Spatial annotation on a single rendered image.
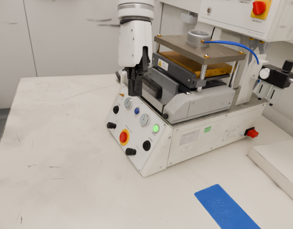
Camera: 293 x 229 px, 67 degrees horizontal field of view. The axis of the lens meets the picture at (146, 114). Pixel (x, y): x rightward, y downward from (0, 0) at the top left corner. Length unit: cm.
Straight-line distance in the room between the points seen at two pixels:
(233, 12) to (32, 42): 176
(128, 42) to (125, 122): 37
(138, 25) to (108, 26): 173
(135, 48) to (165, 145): 31
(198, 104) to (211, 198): 28
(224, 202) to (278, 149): 33
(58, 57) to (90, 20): 45
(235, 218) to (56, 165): 56
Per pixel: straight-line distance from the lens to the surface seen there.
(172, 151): 72
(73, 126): 95
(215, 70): 76
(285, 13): 83
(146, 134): 72
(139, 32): 51
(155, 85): 69
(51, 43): 224
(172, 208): 67
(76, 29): 222
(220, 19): 92
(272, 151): 93
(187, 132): 70
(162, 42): 82
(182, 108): 64
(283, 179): 85
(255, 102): 92
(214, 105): 74
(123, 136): 80
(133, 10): 52
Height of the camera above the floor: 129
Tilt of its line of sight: 32 degrees down
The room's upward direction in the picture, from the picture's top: 6 degrees clockwise
